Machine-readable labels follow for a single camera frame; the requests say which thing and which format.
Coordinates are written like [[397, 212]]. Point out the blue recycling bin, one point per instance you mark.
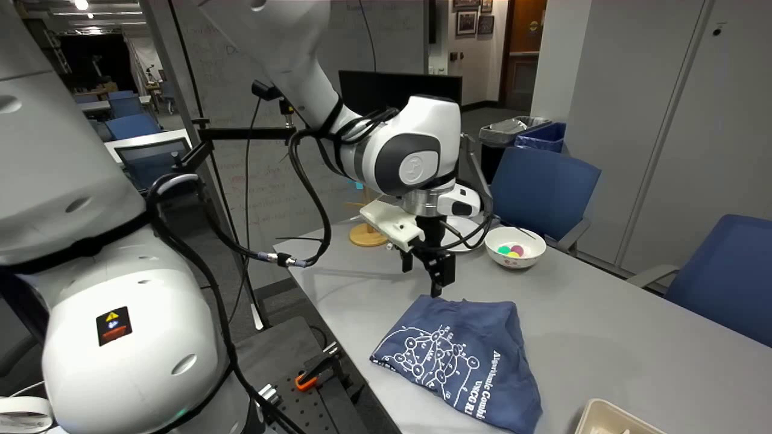
[[544, 135]]

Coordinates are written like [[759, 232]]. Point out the beige plastic tray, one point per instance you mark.
[[598, 417]]

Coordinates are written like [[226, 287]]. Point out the grey cabinet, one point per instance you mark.
[[684, 121]]

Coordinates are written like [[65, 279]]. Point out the green ball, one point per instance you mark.
[[503, 249]]

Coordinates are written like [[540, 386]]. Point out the white bowl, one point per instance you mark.
[[531, 259]]

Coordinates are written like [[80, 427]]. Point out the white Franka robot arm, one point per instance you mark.
[[104, 346]]

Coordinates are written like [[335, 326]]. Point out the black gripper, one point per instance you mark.
[[433, 232]]

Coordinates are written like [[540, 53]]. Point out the blue printed T-shirt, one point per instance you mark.
[[484, 352]]

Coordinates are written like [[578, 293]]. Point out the grey trash bin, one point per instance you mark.
[[503, 133]]

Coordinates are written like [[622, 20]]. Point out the white plate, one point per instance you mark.
[[477, 240]]

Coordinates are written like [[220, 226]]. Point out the framed wall picture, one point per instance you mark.
[[467, 23]]

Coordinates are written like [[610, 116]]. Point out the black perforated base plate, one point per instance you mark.
[[273, 352]]

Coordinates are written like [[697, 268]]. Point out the brown wooden door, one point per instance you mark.
[[526, 33]]

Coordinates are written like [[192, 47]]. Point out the pink ball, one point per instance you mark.
[[518, 252]]

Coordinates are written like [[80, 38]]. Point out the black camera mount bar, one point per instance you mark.
[[241, 133]]

